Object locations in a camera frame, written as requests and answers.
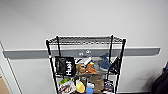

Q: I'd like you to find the white grey toy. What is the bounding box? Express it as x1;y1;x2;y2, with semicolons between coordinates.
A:
75;57;94;66

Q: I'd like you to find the orange plush toy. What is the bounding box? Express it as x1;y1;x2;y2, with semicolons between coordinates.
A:
76;62;98;76

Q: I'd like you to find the blue plush toy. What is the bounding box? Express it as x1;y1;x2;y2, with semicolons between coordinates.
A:
97;53;112;72

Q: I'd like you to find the black bag white print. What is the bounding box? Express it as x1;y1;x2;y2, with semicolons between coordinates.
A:
54;55;77;78

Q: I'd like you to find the plain black bag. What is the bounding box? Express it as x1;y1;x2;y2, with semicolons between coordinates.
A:
108;54;122;76

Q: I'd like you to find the white printed snack bag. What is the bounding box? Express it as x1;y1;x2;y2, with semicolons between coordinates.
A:
58;78;77;94

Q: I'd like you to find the dark printed box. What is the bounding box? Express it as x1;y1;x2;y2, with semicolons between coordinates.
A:
102;79;115;94

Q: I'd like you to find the white wall band socket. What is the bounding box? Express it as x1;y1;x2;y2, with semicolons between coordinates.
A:
78;49;93;56

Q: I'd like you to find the black wire shelf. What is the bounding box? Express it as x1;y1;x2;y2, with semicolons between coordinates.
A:
45;34;128;94

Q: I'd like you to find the long grey wall band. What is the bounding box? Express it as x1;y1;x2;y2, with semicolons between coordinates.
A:
2;46;162;61

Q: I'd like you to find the white door frame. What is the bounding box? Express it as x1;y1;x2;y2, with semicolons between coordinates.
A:
0;41;16;94

